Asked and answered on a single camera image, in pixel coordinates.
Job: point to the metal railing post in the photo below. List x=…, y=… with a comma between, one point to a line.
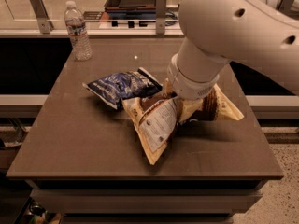
x=286, y=7
x=160, y=16
x=43, y=21

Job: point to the middle metal railing post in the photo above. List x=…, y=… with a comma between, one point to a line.
x=160, y=16

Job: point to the brown and cream chip bag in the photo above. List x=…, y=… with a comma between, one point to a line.
x=156, y=118

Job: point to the right metal railing post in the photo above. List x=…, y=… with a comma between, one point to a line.
x=286, y=7

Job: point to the left metal railing post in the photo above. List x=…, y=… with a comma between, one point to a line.
x=43, y=21

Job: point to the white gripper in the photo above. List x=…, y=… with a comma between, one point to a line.
x=189, y=85

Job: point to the blue chip bag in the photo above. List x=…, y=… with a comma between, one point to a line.
x=115, y=88

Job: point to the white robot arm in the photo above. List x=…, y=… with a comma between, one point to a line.
x=216, y=32

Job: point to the clear plastic water bottle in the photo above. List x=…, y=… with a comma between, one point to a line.
x=77, y=31

